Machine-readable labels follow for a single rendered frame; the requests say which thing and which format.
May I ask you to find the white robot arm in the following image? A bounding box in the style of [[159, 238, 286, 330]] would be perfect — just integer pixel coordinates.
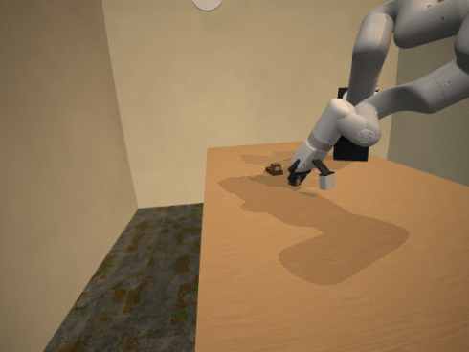
[[308, 0, 469, 151]]

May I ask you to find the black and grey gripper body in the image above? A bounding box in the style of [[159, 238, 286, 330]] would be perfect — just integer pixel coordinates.
[[290, 138, 329, 172]]

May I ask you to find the brown wooden tray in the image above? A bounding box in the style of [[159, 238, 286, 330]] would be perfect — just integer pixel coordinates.
[[265, 166, 283, 176]]

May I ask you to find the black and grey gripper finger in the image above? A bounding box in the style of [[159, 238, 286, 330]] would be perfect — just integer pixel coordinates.
[[300, 169, 312, 182], [287, 159, 301, 185]]

